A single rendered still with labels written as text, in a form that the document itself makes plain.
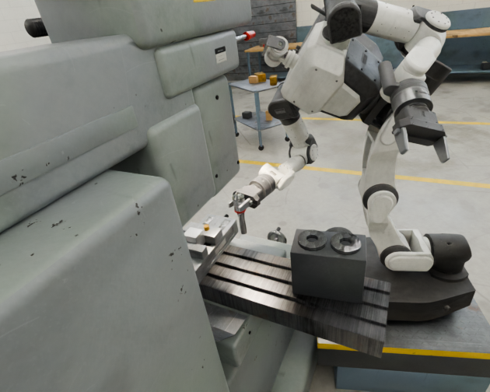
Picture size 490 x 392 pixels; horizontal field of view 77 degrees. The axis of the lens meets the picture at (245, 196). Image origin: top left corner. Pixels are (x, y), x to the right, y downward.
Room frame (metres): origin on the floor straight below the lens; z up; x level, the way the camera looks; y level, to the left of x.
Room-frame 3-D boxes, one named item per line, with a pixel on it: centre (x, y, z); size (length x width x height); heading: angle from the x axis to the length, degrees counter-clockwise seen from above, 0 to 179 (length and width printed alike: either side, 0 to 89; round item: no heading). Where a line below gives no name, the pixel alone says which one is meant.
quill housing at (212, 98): (0.88, 0.13, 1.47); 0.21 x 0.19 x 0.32; 60
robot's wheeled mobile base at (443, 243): (1.10, -0.70, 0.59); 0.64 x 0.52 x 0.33; 78
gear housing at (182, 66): (0.85, 0.15, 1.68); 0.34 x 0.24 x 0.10; 150
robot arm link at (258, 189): (1.05, -0.04, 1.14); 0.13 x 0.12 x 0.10; 46
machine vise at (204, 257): (0.97, 0.20, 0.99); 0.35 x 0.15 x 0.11; 150
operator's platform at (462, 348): (1.10, -0.69, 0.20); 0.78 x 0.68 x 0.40; 78
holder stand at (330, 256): (0.72, -0.24, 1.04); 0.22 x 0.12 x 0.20; 69
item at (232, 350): (0.89, 0.12, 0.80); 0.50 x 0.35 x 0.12; 150
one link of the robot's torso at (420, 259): (1.09, -0.73, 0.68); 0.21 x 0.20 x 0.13; 78
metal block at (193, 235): (0.94, 0.22, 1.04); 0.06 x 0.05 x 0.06; 60
